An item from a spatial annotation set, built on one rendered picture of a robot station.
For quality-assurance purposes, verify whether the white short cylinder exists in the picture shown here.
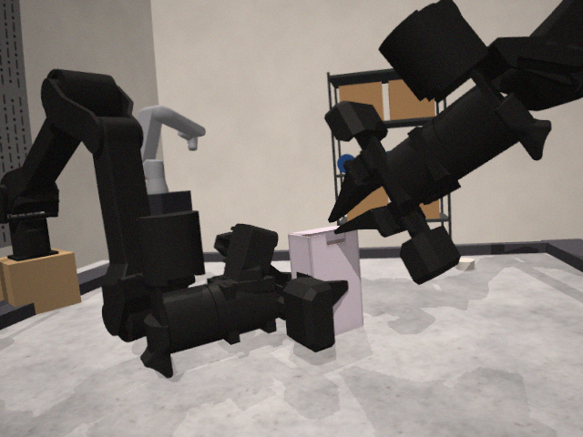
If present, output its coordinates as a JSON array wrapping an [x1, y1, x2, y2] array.
[[455, 258, 475, 270]]

